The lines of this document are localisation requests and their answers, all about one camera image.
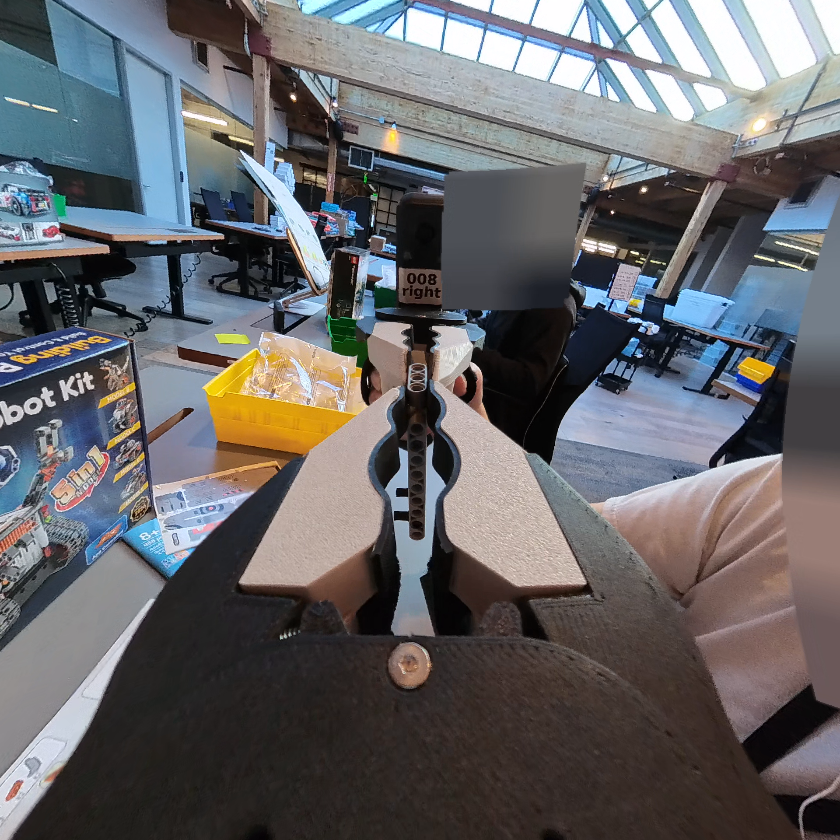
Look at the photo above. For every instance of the tilted white board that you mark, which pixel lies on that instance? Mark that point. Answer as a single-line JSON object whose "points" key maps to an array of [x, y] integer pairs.
{"points": [[289, 216]]}

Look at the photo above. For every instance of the wooden top office desk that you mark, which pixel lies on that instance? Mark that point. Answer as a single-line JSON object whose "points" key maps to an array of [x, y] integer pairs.
{"points": [[249, 229], [715, 334], [131, 226], [46, 250]]}

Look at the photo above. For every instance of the grey desk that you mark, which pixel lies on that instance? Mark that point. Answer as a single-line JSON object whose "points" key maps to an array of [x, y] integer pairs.
{"points": [[65, 643], [197, 341]]}

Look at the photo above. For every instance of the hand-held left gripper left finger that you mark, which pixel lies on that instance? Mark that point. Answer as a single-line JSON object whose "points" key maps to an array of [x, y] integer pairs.
{"points": [[315, 525]]}

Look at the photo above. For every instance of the black office chair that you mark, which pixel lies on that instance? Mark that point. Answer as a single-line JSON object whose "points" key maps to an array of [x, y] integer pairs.
{"points": [[590, 354], [108, 275]]}

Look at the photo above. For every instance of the grey instruction booklet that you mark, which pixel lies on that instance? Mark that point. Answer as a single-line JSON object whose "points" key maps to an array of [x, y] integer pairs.
{"points": [[203, 505]]}

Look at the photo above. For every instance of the blue robot kit box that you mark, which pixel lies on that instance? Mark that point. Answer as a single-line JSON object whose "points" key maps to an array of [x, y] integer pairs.
{"points": [[59, 459]]}

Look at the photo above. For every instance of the blue booklet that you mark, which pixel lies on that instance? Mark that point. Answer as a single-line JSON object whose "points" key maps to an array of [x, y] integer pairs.
{"points": [[148, 541]]}

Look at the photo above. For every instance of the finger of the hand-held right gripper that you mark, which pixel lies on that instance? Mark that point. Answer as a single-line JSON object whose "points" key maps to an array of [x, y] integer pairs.
{"points": [[387, 354], [453, 354]]}

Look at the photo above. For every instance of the yellow storage bin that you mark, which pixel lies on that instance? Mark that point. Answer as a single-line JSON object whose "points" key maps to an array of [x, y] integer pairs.
{"points": [[756, 369]]}

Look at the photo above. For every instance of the yellow plastic tray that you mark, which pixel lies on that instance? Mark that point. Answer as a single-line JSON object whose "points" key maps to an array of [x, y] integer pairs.
{"points": [[262, 430]]}

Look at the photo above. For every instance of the blue storage bin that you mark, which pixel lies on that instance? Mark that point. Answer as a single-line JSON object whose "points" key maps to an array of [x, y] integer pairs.
{"points": [[748, 384]]}

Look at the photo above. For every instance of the person's right hand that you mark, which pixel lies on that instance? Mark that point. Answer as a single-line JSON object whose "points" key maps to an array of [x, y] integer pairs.
{"points": [[481, 401]]}

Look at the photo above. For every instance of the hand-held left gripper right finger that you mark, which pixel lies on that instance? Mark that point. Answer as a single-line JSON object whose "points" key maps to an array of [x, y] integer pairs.
{"points": [[505, 525]]}

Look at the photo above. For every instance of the clear plastic parts bags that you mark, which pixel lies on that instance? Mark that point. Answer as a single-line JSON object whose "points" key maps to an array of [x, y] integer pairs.
{"points": [[295, 374]]}

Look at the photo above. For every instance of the black upright box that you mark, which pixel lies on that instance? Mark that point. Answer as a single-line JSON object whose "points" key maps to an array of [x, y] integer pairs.
{"points": [[348, 282]]}

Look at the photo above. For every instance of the white printed sheet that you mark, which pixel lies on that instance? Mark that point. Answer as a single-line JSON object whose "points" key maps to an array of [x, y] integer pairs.
{"points": [[59, 754]]}

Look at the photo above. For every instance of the paper sign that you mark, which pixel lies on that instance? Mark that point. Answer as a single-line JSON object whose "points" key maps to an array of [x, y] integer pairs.
{"points": [[623, 282]]}

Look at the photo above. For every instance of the green plastic bins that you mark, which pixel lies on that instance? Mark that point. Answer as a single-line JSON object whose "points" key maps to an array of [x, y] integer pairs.
{"points": [[341, 338]]}

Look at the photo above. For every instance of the toy car set box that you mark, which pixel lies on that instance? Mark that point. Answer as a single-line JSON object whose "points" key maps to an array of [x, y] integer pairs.
{"points": [[26, 210]]}

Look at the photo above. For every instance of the yellow sticky note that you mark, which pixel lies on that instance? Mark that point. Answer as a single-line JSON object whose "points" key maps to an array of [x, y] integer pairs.
{"points": [[232, 338]]}

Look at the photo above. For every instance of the dark grey perforated building beam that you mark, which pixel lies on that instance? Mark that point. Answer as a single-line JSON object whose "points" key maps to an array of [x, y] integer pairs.
{"points": [[417, 472]]}

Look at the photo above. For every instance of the black rolling cart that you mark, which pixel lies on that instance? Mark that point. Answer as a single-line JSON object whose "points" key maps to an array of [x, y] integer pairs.
{"points": [[617, 379]]}

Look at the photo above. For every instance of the white storage bin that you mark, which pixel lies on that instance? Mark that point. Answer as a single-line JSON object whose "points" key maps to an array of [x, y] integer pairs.
{"points": [[702, 308]]}

